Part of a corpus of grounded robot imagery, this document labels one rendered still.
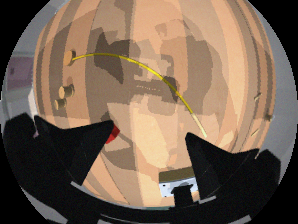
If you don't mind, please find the red cube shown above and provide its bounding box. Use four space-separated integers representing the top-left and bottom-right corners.
105 123 121 144

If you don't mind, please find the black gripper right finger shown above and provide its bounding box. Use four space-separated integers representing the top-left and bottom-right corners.
185 132 259 200

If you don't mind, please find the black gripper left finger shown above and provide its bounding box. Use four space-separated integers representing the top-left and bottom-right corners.
33 116 113 186

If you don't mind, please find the round wooden button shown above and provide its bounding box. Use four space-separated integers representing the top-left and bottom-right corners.
63 49 76 67

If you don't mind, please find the yellow string with tan wooden stick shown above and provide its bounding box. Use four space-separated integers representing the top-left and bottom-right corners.
72 52 208 137

